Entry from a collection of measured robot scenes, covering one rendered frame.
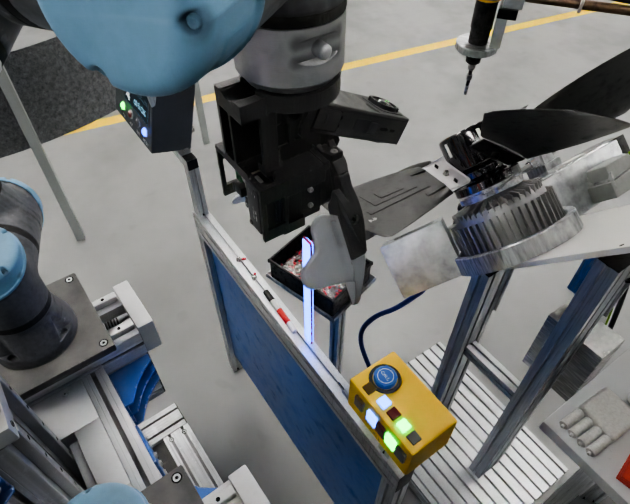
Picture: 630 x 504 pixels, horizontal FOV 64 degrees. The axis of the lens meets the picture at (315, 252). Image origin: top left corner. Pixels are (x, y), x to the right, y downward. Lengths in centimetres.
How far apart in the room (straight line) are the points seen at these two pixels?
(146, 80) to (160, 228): 254
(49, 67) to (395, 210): 177
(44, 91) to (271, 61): 215
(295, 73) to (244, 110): 4
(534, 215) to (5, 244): 95
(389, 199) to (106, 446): 69
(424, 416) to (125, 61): 75
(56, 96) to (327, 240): 214
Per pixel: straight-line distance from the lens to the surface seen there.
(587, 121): 90
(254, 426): 204
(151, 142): 136
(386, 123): 44
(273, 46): 33
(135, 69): 22
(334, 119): 39
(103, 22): 22
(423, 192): 104
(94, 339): 105
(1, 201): 103
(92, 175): 322
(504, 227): 108
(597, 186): 130
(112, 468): 102
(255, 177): 38
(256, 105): 35
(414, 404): 88
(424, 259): 116
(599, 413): 121
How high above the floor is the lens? 185
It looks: 47 degrees down
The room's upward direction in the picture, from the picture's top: straight up
